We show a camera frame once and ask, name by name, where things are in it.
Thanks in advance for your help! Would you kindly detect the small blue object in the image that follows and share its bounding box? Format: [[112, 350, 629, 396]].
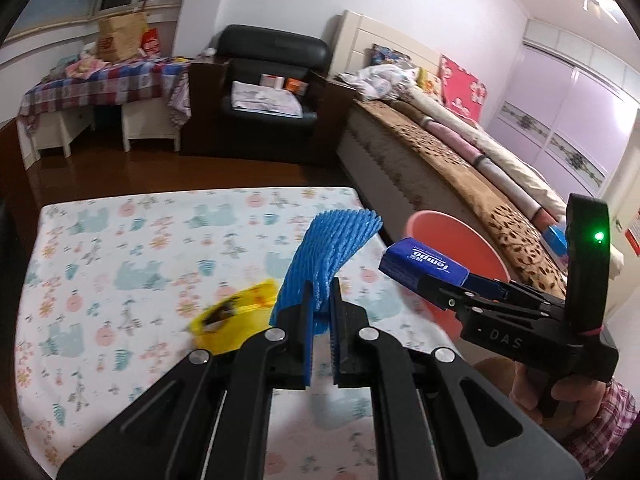
[[546, 224, 569, 257]]

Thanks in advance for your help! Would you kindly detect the rolled pastel quilt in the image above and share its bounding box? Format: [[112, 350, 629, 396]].
[[414, 94, 569, 222]]

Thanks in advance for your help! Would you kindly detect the pink plastic bucket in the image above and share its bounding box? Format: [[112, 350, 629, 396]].
[[404, 210, 512, 347]]

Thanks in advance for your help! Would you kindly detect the lilac sliding wardrobe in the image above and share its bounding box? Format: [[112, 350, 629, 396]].
[[486, 19, 640, 202]]

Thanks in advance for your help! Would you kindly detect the red floral pillow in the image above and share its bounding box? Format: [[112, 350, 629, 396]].
[[439, 54, 489, 124]]

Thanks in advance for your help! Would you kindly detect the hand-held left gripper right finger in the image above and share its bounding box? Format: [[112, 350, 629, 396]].
[[330, 277, 586, 480]]

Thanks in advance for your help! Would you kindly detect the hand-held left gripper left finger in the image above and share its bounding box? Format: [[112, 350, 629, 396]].
[[56, 280, 315, 480]]

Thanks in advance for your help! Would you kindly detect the bed with cream headboard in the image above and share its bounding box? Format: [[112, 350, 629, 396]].
[[327, 9, 626, 311]]

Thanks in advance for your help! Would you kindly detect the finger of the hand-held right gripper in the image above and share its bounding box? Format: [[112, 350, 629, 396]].
[[459, 274, 567, 312], [419, 279, 502, 322]]

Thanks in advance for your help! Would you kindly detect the dark wooden bedside table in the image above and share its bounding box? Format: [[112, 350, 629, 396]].
[[306, 71, 359, 162]]

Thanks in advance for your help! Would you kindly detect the red wall notice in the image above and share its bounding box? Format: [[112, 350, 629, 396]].
[[625, 209, 640, 257]]

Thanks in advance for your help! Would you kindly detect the person's right forearm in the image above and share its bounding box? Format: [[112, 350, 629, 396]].
[[561, 379, 640, 477]]

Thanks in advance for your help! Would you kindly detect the person's right hand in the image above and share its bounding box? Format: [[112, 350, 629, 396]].
[[509, 361, 609, 429]]

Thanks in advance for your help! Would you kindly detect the blue patterned pillow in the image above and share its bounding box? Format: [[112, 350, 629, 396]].
[[369, 43, 412, 67]]

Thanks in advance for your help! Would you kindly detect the striped hanging cloth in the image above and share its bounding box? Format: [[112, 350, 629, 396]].
[[167, 66, 192, 127]]

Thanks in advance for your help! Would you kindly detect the plaid tablecloth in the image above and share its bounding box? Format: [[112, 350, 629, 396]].
[[17, 55, 192, 128]]

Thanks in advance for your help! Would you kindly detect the white table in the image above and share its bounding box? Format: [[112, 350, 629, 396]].
[[16, 102, 182, 158]]

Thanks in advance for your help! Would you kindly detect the brown paper bag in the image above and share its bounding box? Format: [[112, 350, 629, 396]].
[[96, 12, 150, 61]]

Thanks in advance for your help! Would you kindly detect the crumpled white cloth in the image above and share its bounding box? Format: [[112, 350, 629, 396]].
[[336, 62, 419, 104]]

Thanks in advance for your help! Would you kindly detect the blue foam fruit net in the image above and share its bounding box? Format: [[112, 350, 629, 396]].
[[269, 209, 384, 337]]

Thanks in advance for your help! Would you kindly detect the dark wooden side table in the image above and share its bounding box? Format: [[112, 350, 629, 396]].
[[179, 54, 232, 157]]

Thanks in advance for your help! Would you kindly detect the folded pale cloth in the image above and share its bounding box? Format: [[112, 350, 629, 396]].
[[230, 81, 304, 117]]

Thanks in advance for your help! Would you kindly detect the black leather armchair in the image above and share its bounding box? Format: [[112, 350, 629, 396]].
[[216, 24, 332, 137]]

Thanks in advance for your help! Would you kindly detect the pink cloth pile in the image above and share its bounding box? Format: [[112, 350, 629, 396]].
[[64, 54, 109, 79]]

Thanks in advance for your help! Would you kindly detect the brown leopard blanket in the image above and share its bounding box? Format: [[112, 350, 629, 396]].
[[350, 99, 572, 302]]

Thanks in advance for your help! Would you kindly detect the blue tissue packet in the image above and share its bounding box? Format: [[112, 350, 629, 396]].
[[378, 237, 472, 292]]

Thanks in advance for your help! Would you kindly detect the yellow plastic bag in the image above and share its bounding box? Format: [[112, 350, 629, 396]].
[[186, 279, 279, 357]]

